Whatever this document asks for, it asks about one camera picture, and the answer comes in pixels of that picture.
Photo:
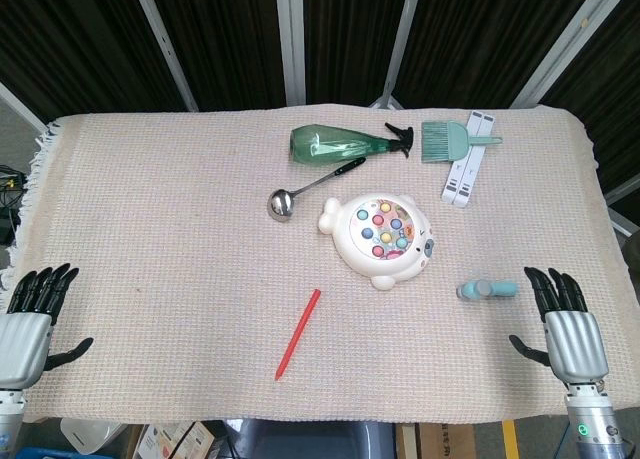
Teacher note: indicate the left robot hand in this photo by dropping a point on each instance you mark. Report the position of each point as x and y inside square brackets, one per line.
[22, 336]

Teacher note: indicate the blue plastic crate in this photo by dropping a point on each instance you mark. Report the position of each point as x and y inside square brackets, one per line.
[40, 453]

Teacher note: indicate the printed cardboard box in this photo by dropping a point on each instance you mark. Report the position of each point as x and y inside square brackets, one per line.
[170, 439]

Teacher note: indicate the white folding stand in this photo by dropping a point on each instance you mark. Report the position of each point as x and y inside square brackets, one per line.
[467, 169]

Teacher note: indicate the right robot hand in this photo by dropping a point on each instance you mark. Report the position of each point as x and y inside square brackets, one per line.
[575, 344]

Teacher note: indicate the brown cardboard box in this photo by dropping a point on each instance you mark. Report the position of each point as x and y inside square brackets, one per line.
[440, 439]

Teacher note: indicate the teal hand brush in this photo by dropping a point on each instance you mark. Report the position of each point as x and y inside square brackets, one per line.
[445, 141]

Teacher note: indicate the white plastic container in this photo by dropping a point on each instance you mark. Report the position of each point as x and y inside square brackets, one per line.
[92, 431]

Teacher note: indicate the red pen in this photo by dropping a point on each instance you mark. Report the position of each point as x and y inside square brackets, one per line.
[298, 334]

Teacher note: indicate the small teal cylinder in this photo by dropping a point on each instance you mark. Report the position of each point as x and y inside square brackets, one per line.
[487, 289]

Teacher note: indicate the green spray bottle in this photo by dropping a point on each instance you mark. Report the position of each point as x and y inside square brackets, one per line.
[340, 144]

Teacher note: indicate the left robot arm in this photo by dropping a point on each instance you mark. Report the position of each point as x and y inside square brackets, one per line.
[7, 419]

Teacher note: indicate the white fish toy game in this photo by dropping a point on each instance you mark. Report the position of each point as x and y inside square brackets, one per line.
[382, 239]

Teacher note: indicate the beige woven table cloth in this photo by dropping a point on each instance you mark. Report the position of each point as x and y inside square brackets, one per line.
[200, 254]

